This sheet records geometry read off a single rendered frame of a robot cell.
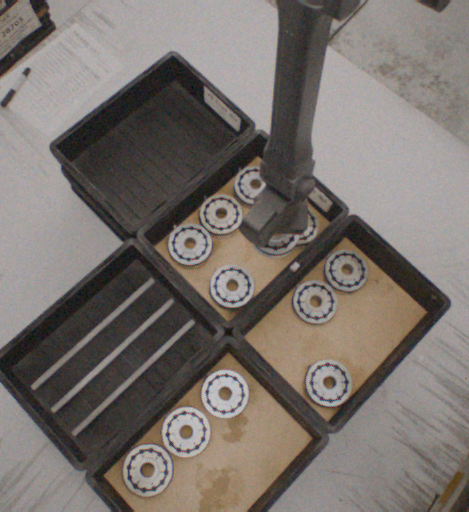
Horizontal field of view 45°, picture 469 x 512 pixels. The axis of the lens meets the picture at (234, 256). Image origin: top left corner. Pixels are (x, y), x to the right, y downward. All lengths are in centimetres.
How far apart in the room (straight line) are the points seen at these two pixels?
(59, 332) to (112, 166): 43
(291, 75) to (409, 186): 98
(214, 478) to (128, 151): 80
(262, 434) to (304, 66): 82
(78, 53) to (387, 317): 114
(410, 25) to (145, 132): 174
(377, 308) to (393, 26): 179
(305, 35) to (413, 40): 222
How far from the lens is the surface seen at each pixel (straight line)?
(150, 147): 146
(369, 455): 146
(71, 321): 133
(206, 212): 134
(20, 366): 134
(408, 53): 283
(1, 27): 228
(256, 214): 93
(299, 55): 70
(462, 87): 282
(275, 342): 130
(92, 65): 177
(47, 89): 175
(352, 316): 134
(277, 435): 128
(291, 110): 77
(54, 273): 151
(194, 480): 127
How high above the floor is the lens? 210
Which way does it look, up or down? 72 degrees down
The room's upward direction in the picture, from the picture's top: 10 degrees clockwise
